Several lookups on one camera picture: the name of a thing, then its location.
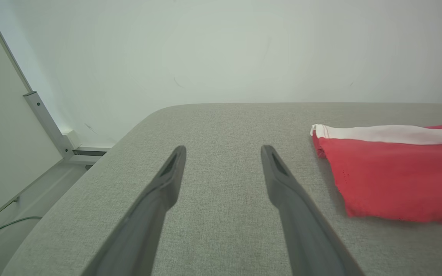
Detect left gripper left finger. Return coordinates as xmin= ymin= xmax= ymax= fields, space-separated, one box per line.
xmin=81 ymin=145 xmax=187 ymax=276

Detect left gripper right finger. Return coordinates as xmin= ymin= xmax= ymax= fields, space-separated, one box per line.
xmin=261 ymin=144 xmax=366 ymax=276

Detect red Bulls 23 shorts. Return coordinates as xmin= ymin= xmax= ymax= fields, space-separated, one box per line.
xmin=310 ymin=123 xmax=442 ymax=229

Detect white partition panel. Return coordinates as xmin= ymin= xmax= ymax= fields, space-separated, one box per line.
xmin=0 ymin=0 xmax=66 ymax=230

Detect thin green cable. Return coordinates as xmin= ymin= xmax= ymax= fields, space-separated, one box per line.
xmin=0 ymin=216 xmax=43 ymax=244

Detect grey aluminium frame post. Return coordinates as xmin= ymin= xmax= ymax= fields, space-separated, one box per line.
xmin=23 ymin=91 xmax=76 ymax=160

